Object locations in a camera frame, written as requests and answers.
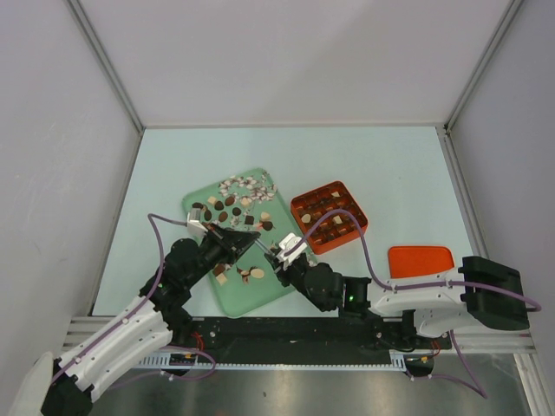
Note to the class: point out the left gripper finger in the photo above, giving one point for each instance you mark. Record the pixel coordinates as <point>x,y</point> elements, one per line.
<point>232,236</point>
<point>237,250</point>

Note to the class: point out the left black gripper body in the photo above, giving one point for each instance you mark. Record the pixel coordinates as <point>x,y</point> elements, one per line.
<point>213,250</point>

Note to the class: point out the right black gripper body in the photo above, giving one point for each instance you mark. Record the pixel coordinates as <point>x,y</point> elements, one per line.
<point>296,272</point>

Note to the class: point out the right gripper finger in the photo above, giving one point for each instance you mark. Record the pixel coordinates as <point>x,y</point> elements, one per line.
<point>277,268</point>
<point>275,249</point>

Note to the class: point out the grey plastic tweezers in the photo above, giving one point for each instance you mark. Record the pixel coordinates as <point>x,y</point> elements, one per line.
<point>263,248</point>

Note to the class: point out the green floral tray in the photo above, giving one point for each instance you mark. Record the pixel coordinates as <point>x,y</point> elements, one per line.
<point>227,203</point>

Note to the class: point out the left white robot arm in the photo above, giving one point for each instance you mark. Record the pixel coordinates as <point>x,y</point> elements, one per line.
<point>152,320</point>

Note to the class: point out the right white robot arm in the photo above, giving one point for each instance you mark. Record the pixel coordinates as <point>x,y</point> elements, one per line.
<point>479,292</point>

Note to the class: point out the brown square chocolate low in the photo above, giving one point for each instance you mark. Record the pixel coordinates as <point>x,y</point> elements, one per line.
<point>219,270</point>

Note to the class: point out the white swirl oval chocolate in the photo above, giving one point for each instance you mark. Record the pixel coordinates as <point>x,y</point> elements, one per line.
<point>257,273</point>

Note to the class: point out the white square chocolate low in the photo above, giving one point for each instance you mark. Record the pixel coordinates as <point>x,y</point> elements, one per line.
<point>222,279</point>

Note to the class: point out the orange box lid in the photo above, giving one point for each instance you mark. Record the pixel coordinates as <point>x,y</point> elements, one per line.
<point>407,261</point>

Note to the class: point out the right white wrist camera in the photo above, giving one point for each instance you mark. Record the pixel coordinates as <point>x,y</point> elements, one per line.
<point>290,248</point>

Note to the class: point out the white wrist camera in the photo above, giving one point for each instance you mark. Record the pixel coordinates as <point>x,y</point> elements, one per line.
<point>290,248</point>
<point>194,223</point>

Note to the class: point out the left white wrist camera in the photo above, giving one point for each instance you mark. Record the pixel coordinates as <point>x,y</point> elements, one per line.
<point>194,223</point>

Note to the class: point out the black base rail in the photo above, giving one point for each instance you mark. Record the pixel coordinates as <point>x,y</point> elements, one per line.
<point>324,341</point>

